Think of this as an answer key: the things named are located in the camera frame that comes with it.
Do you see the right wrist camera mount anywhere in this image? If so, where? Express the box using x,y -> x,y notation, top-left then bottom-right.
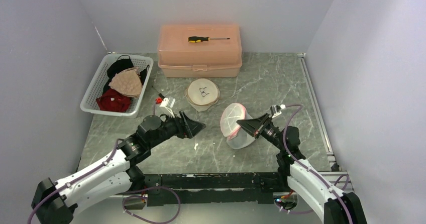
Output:
270,104 -> 286,119

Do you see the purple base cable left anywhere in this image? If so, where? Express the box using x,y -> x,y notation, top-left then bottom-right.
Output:
122,186 -> 181,224

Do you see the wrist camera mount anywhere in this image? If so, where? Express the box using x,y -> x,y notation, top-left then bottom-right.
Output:
153,97 -> 176,117
270,104 -> 286,119

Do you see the white plastic basket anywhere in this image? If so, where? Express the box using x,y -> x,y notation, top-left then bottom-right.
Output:
80,53 -> 154,118

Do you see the red bra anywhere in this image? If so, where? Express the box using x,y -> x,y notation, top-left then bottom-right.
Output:
96,89 -> 131,113

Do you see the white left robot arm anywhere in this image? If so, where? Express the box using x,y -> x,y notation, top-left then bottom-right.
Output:
27,111 -> 206,223

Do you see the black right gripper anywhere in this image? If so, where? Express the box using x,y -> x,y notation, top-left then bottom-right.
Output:
236,113 -> 285,152

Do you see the beige lace bra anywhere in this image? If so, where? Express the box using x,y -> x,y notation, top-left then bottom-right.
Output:
108,67 -> 143,98

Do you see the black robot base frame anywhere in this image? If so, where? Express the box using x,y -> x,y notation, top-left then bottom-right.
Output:
123,169 -> 298,209

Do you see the pink plastic storage box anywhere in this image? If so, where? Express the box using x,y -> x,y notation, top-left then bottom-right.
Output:
157,24 -> 242,78

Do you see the small yellow black screwdriver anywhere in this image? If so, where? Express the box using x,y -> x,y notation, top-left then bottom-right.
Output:
151,85 -> 165,99

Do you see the white mesh bag red zipper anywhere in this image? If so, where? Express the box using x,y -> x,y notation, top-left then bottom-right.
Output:
220,103 -> 255,150

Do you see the black bra in basket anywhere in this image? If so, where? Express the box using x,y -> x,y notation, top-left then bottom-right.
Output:
102,55 -> 150,94

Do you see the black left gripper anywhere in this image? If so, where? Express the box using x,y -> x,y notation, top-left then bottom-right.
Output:
148,110 -> 205,149

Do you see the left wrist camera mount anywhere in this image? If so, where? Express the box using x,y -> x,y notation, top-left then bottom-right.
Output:
153,97 -> 176,117

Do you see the beige mesh laundry bag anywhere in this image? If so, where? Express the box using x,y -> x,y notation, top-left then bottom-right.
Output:
184,78 -> 220,112

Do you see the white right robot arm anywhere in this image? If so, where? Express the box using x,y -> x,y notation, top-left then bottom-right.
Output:
236,114 -> 367,223

